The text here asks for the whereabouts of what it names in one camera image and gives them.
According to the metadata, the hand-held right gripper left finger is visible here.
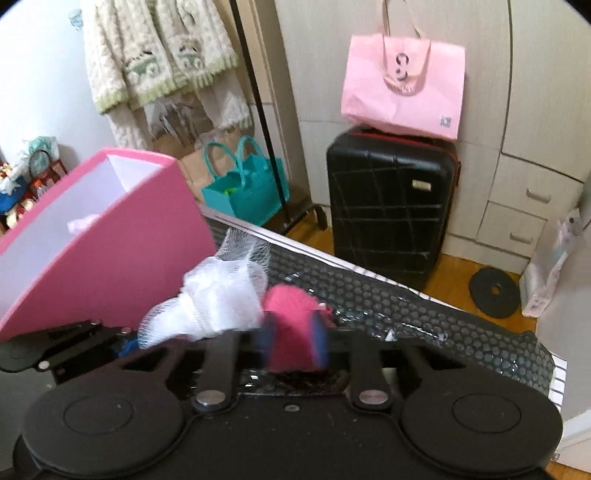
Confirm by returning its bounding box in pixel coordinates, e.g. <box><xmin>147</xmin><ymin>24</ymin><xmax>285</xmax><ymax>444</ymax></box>
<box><xmin>111</xmin><ymin>323</ymin><xmax>278</xmax><ymax>414</ymax></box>

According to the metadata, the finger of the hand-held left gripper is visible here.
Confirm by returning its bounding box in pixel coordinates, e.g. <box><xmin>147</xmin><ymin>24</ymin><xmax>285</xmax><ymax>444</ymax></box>
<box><xmin>39</xmin><ymin>320</ymin><xmax>140</xmax><ymax>385</ymax></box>

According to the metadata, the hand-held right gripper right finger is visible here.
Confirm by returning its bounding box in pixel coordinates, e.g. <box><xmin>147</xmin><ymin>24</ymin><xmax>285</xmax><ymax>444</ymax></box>
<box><xmin>308</xmin><ymin>314</ymin><xmax>465</xmax><ymax>412</ymax></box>

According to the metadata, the white net cloth bundle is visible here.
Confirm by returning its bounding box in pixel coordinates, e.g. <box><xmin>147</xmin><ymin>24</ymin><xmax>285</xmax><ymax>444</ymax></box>
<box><xmin>137</xmin><ymin>228</ymin><xmax>273</xmax><ymax>350</ymax></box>

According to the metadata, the pink storage box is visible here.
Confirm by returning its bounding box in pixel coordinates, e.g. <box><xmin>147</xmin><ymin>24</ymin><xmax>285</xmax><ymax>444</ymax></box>
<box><xmin>0</xmin><ymin>147</ymin><xmax>218</xmax><ymax>343</ymax></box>

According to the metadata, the pink fluffy pouch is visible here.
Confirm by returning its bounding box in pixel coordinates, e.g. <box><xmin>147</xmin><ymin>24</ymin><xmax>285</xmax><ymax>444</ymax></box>
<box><xmin>262</xmin><ymin>284</ymin><xmax>334</xmax><ymax>374</ymax></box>

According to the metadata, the black honeycomb mat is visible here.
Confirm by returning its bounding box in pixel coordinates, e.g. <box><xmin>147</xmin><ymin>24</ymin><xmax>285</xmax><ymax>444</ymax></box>
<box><xmin>203</xmin><ymin>217</ymin><xmax>555</xmax><ymax>402</ymax></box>

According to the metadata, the black weight plate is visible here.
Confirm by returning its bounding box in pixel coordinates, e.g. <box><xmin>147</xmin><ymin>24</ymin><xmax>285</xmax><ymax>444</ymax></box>
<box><xmin>468</xmin><ymin>267</ymin><xmax>522</xmax><ymax>319</ymax></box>

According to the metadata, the black hard suitcase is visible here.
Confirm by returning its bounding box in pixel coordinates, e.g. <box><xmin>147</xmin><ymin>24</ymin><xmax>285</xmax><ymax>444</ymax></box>
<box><xmin>325</xmin><ymin>127</ymin><xmax>462</xmax><ymax>291</ymax></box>

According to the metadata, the cluttered shelf of trinkets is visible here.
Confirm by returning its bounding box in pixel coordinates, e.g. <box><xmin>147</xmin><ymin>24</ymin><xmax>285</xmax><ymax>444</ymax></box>
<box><xmin>0</xmin><ymin>136</ymin><xmax>70</xmax><ymax>232</ymax></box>

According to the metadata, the teal tote bag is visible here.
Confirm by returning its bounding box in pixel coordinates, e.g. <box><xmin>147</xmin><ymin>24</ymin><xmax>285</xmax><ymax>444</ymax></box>
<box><xmin>202</xmin><ymin>136</ymin><xmax>291</xmax><ymax>227</ymax></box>

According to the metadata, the white striped bed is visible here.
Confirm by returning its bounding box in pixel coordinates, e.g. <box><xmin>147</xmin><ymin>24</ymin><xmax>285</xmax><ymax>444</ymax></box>
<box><xmin>198</xmin><ymin>205</ymin><xmax>570</xmax><ymax>409</ymax></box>

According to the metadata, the white plastic package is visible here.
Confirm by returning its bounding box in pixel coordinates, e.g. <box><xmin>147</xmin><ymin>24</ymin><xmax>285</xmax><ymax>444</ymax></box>
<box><xmin>519</xmin><ymin>208</ymin><xmax>583</xmax><ymax>318</ymax></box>

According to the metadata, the brown paper bag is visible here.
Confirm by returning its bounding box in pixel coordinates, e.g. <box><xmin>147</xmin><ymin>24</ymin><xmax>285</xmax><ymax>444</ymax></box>
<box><xmin>178</xmin><ymin>129</ymin><xmax>242</xmax><ymax>205</ymax></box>

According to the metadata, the white door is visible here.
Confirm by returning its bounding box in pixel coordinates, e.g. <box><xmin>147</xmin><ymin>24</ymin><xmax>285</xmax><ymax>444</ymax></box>
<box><xmin>547</xmin><ymin>406</ymin><xmax>591</xmax><ymax>474</ymax></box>

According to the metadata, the black clothes rack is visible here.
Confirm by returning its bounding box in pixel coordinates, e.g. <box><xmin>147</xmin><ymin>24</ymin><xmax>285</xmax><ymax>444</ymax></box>
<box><xmin>230</xmin><ymin>0</ymin><xmax>329</xmax><ymax>234</ymax></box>

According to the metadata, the pink tote bag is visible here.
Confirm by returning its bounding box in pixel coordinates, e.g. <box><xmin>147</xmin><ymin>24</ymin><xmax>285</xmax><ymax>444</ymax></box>
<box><xmin>341</xmin><ymin>0</ymin><xmax>466</xmax><ymax>141</ymax></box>

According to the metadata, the cream knit cardigan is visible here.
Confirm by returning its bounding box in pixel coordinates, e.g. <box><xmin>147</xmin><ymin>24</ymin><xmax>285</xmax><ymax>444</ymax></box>
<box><xmin>81</xmin><ymin>0</ymin><xmax>254</xmax><ymax>149</ymax></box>

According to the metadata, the beige wardrobe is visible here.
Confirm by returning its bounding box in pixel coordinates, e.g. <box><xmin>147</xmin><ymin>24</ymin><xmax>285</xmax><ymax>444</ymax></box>
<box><xmin>249</xmin><ymin>0</ymin><xmax>591</xmax><ymax>274</ymax></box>

